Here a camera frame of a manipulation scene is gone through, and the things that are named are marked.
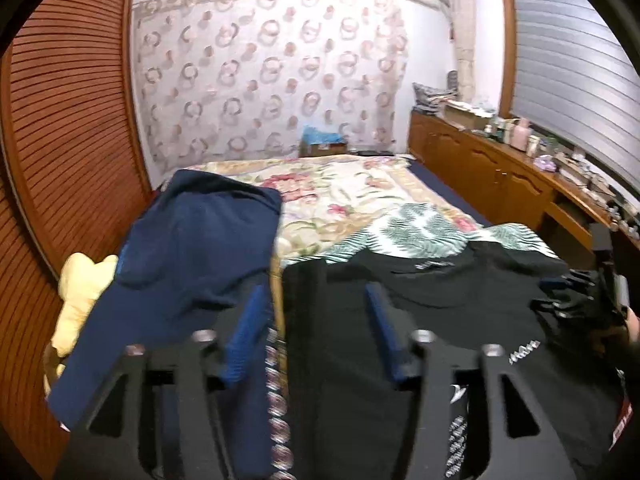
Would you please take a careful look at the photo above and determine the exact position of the green leaf print blanket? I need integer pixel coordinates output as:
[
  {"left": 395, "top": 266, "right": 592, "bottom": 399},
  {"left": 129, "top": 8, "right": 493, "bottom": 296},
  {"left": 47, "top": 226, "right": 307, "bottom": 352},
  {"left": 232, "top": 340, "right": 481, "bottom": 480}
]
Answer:
[{"left": 325, "top": 202, "right": 562, "bottom": 267}]

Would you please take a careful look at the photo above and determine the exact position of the cardboard box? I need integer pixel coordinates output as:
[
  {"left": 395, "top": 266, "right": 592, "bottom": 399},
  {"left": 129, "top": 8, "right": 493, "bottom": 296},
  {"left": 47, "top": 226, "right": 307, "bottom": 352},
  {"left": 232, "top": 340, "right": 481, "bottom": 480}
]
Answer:
[{"left": 444, "top": 100, "right": 494, "bottom": 132}]

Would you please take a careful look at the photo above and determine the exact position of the floral quilt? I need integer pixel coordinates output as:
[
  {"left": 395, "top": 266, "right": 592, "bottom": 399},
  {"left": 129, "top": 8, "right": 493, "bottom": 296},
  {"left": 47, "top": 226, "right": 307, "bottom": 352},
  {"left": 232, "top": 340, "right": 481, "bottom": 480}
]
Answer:
[{"left": 190, "top": 155, "right": 482, "bottom": 267}]

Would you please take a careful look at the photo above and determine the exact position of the mustard cloth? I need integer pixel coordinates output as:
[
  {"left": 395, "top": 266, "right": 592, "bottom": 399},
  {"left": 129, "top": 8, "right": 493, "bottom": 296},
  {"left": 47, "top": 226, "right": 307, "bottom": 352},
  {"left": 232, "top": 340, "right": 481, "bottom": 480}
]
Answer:
[{"left": 271, "top": 257, "right": 287, "bottom": 342}]

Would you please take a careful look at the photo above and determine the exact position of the brown box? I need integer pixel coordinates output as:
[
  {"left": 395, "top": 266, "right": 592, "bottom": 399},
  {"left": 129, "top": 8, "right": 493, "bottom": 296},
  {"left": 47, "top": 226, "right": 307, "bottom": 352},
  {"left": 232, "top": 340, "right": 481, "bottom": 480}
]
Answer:
[{"left": 300, "top": 141, "right": 349, "bottom": 159}]

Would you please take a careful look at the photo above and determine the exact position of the red printed bag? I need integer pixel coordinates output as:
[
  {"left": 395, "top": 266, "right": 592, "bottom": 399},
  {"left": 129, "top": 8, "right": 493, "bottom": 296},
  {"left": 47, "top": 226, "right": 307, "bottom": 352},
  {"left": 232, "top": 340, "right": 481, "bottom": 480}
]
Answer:
[{"left": 611, "top": 370, "right": 632, "bottom": 454}]

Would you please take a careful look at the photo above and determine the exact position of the pink bottle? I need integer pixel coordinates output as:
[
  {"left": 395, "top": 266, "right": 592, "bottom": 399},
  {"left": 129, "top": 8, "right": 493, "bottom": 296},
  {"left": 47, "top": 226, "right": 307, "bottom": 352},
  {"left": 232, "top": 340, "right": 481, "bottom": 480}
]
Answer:
[{"left": 510, "top": 119, "right": 532, "bottom": 152}]

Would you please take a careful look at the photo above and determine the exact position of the ring patterned wall cloth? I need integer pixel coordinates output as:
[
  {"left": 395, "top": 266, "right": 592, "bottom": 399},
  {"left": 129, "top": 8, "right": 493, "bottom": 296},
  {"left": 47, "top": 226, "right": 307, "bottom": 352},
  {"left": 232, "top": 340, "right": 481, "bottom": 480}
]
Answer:
[{"left": 131, "top": 0, "right": 417, "bottom": 181}]

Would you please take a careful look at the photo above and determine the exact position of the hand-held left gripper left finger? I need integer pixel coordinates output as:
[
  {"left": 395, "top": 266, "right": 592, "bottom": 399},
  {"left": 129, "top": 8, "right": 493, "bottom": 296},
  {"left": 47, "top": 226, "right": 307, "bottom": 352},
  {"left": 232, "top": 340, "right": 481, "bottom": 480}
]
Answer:
[{"left": 52, "top": 282, "right": 273, "bottom": 480}]

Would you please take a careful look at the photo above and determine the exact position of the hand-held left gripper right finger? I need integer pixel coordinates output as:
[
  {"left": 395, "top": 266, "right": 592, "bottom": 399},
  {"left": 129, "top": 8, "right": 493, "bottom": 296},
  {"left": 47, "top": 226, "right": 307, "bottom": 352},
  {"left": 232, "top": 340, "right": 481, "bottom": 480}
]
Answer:
[{"left": 364, "top": 282, "right": 578, "bottom": 480}]

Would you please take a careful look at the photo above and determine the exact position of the grey window blind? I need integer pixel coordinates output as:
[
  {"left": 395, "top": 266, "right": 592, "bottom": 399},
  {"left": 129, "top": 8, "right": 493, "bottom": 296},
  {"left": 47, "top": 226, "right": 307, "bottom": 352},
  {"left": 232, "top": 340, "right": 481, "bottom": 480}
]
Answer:
[{"left": 509, "top": 0, "right": 640, "bottom": 192}]

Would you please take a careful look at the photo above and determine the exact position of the navy blue garment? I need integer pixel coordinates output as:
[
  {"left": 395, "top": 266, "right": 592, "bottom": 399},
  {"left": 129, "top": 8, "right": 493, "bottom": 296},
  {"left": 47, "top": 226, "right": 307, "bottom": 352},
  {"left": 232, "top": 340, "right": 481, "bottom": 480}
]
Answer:
[{"left": 46, "top": 169, "right": 285, "bottom": 480}]

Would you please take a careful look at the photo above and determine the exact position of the white wrapped pipe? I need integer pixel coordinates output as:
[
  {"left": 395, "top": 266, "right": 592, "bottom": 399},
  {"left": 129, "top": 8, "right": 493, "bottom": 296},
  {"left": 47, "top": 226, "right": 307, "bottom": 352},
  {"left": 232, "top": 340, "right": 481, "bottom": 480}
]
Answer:
[{"left": 446, "top": 0, "right": 477, "bottom": 102}]

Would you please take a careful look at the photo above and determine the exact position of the wooden louvered door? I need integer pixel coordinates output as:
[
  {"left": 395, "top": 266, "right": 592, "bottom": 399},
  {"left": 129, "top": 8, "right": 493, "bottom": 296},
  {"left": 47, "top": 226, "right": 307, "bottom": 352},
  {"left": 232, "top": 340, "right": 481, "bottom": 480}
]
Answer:
[{"left": 0, "top": 0, "right": 154, "bottom": 480}]

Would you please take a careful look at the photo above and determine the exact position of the light blue cloth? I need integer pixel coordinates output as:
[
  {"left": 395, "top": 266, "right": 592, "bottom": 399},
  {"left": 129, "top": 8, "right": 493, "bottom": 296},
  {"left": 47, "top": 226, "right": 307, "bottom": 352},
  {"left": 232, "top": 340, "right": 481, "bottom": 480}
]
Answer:
[{"left": 302, "top": 126, "right": 347, "bottom": 145}]

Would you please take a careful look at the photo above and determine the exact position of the long wooden cabinet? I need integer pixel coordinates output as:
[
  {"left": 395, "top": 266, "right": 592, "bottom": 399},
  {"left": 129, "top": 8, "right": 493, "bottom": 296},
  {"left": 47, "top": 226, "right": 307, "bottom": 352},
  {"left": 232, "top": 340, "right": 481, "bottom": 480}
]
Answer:
[{"left": 407, "top": 110, "right": 640, "bottom": 262}]

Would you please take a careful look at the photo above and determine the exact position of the striped patterned cloth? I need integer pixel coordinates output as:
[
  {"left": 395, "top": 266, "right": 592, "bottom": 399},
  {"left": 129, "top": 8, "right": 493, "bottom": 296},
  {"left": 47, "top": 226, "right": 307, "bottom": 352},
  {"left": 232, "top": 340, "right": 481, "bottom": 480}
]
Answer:
[{"left": 266, "top": 327, "right": 294, "bottom": 480}]

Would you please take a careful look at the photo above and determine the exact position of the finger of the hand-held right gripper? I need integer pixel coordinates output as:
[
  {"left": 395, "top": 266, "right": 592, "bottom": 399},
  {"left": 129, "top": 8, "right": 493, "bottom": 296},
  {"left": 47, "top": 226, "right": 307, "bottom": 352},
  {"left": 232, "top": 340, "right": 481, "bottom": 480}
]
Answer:
[
  {"left": 529, "top": 298, "right": 603, "bottom": 325},
  {"left": 539, "top": 269, "right": 601, "bottom": 298}
]

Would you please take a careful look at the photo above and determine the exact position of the black printed t-shirt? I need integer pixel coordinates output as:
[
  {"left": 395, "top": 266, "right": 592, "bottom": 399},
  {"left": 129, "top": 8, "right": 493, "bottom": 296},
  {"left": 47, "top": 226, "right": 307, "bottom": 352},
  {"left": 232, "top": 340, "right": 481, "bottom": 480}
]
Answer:
[{"left": 282, "top": 240, "right": 627, "bottom": 480}]

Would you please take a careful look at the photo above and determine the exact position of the navy blue bed sheet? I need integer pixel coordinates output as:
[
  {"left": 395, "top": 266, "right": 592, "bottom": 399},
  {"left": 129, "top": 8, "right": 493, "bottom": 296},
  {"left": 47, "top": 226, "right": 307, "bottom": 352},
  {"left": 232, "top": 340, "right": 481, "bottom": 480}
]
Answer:
[{"left": 404, "top": 156, "right": 496, "bottom": 229}]

